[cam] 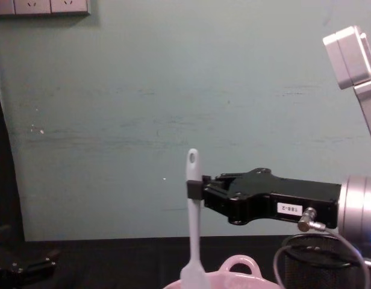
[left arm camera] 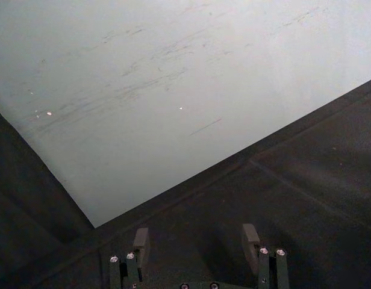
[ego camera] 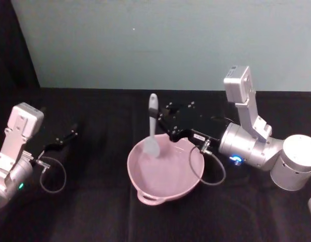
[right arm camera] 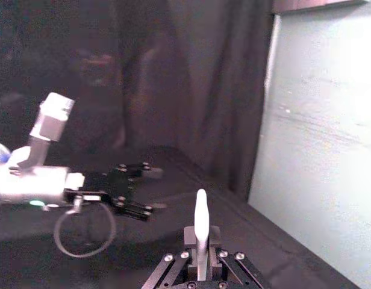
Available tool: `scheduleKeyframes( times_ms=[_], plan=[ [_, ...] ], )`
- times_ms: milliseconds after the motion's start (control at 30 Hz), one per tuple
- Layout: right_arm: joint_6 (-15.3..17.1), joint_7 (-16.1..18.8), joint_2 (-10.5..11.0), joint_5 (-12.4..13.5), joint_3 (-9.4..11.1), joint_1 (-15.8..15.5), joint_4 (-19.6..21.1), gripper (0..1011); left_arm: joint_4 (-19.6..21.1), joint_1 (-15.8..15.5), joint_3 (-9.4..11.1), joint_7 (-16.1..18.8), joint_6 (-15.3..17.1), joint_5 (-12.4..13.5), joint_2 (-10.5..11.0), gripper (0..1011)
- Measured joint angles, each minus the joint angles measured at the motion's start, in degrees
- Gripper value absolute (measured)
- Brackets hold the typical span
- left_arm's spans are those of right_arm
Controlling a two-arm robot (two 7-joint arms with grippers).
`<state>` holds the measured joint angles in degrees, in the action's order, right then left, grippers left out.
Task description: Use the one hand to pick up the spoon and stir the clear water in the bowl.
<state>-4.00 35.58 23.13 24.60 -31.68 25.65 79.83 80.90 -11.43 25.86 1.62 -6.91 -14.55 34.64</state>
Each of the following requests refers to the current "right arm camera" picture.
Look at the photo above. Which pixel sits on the small white plastic piece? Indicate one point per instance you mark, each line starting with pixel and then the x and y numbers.
pixel 201 216

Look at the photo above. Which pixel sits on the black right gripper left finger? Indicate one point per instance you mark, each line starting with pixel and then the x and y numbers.
pixel 190 241

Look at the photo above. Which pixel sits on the black table cloth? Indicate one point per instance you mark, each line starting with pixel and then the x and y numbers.
pixel 128 265

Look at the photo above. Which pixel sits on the dark curtain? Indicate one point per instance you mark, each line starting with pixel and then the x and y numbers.
pixel 188 75

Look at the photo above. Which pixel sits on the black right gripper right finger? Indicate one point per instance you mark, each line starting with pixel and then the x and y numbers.
pixel 214 241

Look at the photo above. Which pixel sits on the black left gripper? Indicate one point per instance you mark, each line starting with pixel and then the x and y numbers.
pixel 98 186

